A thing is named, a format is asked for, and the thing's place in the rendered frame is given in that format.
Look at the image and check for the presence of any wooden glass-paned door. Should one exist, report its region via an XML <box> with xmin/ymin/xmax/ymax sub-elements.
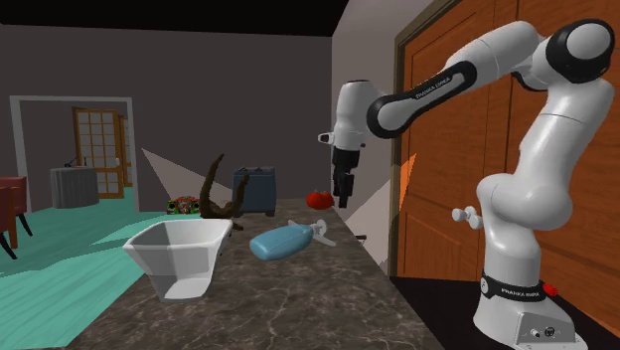
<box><xmin>72</xmin><ymin>106</ymin><xmax>135</xmax><ymax>201</ymax></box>

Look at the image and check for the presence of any red tomato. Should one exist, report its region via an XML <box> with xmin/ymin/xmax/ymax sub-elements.
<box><xmin>305</xmin><ymin>189</ymin><xmax>336</xmax><ymax>211</ymax></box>

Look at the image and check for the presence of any blue spray bottle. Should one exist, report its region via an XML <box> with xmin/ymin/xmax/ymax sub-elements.
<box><xmin>248</xmin><ymin>219</ymin><xmax>338</xmax><ymax>263</ymax></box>

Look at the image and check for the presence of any brown wooden door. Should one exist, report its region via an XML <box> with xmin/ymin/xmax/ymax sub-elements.
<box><xmin>388</xmin><ymin>0</ymin><xmax>620</xmax><ymax>337</ymax></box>

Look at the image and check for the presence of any round table with grey cloth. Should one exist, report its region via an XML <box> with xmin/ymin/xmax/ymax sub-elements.
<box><xmin>49</xmin><ymin>156</ymin><xmax>101</xmax><ymax>210</ymax></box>

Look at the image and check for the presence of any white angular bowl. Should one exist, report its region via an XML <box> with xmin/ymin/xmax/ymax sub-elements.
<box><xmin>122</xmin><ymin>219</ymin><xmax>234</xmax><ymax>304</ymax></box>

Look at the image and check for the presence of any black robot stand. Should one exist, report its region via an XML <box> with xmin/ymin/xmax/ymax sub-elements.
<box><xmin>389</xmin><ymin>274</ymin><xmax>620</xmax><ymax>350</ymax></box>

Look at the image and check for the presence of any dark red chair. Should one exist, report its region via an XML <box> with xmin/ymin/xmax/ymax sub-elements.
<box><xmin>0</xmin><ymin>176</ymin><xmax>35</xmax><ymax>261</ymax></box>

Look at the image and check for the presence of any brown antler-shaped object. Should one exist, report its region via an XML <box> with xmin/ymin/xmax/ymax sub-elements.
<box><xmin>199</xmin><ymin>153</ymin><xmax>251</xmax><ymax>232</ymax></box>

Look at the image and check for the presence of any dark blue toaster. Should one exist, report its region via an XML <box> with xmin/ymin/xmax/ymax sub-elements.
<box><xmin>232</xmin><ymin>166</ymin><xmax>278</xmax><ymax>219</ymax></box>

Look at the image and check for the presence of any small red green box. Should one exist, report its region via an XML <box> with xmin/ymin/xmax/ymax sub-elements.
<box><xmin>166</xmin><ymin>195</ymin><xmax>202</xmax><ymax>217</ymax></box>

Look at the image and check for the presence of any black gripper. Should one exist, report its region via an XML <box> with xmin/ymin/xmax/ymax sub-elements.
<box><xmin>331</xmin><ymin>146</ymin><xmax>363</xmax><ymax>210</ymax></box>

